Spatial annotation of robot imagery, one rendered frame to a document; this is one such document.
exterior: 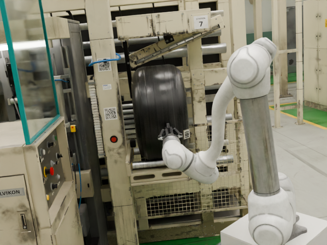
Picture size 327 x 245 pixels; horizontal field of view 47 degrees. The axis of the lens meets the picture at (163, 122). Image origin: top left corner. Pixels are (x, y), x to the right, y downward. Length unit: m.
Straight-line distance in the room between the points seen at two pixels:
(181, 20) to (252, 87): 1.24
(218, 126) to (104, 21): 0.96
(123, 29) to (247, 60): 1.32
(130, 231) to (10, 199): 1.03
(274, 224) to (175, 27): 1.47
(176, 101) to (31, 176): 0.87
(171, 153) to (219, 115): 0.27
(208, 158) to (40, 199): 0.75
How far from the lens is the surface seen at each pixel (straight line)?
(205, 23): 2.51
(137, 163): 2.27
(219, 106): 1.59
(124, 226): 2.52
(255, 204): 1.48
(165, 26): 2.48
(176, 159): 1.66
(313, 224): 1.89
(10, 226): 1.77
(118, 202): 2.45
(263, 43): 1.50
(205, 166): 1.73
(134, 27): 2.48
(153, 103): 2.07
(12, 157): 1.65
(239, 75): 1.30
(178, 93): 2.09
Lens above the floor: 1.65
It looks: 13 degrees down
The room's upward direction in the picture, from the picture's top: 6 degrees counter-clockwise
